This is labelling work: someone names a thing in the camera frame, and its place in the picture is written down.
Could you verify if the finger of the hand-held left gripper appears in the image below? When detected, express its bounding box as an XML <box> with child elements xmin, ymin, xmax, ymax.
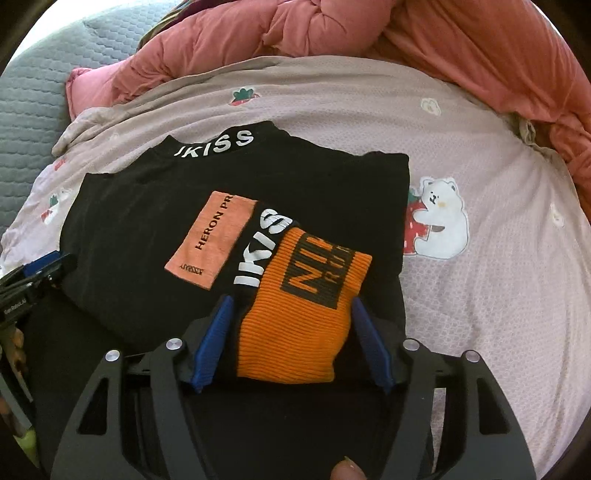
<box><xmin>18</xmin><ymin>251</ymin><xmax>77</xmax><ymax>280</ymax></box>
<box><xmin>0</xmin><ymin>270</ymin><xmax>61</xmax><ymax>298</ymax></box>

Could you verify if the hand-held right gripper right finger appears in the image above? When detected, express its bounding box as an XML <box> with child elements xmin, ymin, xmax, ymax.
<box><xmin>352</xmin><ymin>298</ymin><xmax>539</xmax><ymax>480</ymax></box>

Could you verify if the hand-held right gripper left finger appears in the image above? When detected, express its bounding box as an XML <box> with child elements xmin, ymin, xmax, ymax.
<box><xmin>50</xmin><ymin>294</ymin><xmax>236</xmax><ymax>480</ymax></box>

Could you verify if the black sweater with orange cuffs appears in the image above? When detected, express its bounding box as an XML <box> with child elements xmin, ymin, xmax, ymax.
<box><xmin>21</xmin><ymin>121</ymin><xmax>437</xmax><ymax>480</ymax></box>

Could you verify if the person's left hand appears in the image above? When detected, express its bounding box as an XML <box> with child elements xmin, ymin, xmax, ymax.
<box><xmin>0</xmin><ymin>325</ymin><xmax>28</xmax><ymax>370</ymax></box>

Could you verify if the person's right hand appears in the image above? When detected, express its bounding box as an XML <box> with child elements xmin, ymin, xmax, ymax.
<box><xmin>330</xmin><ymin>457</ymin><xmax>368</xmax><ymax>480</ymax></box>

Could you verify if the pale printed blanket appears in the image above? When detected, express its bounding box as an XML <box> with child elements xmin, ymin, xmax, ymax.
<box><xmin>0</xmin><ymin>55</ymin><xmax>591</xmax><ymax>480</ymax></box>

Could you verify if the striped colourful cloth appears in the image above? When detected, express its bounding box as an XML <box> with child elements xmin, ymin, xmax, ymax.
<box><xmin>152</xmin><ymin>0</ymin><xmax>195</xmax><ymax>33</ymax></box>

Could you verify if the pink quilt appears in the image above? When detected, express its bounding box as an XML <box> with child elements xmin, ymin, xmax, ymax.
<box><xmin>65</xmin><ymin>0</ymin><xmax>591</xmax><ymax>213</ymax></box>

